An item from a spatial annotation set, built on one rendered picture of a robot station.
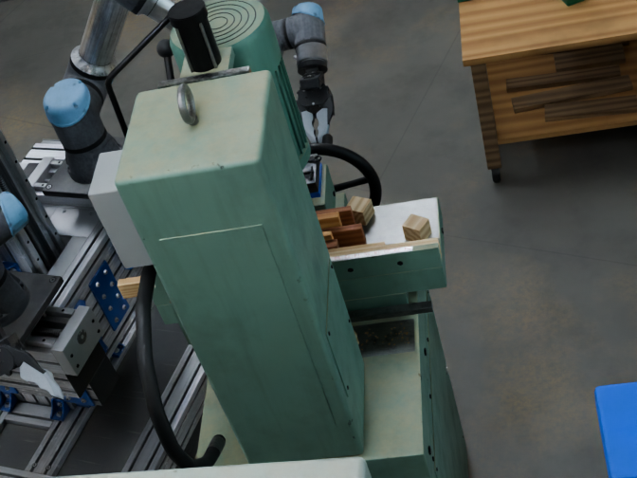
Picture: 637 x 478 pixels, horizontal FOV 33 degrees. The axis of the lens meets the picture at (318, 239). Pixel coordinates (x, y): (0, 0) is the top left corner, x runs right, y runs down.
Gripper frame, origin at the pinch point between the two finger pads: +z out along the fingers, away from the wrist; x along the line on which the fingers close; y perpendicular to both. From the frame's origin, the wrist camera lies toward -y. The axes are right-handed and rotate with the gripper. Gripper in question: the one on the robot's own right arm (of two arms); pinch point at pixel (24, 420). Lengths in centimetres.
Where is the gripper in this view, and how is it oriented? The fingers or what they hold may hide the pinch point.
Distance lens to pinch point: 194.3
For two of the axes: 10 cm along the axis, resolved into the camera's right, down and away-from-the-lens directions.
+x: -9.0, 4.3, 0.2
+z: 4.3, 9.0, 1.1
